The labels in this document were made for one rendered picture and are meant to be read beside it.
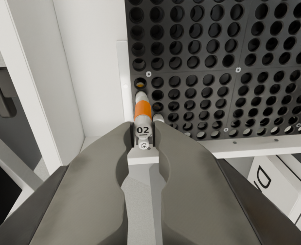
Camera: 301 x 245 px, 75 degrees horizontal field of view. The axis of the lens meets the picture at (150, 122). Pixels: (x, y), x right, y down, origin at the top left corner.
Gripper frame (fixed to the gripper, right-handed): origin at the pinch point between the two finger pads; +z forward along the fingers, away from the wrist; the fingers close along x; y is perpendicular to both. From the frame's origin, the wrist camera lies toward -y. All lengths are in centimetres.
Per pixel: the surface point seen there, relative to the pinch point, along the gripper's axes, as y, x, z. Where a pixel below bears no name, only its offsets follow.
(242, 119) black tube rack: 5.7, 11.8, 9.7
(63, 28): -4.2, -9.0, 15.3
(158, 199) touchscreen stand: 91, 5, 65
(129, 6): -6.3, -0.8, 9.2
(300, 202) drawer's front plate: 18.5, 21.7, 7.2
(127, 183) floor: 113, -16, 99
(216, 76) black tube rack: 0.2, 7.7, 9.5
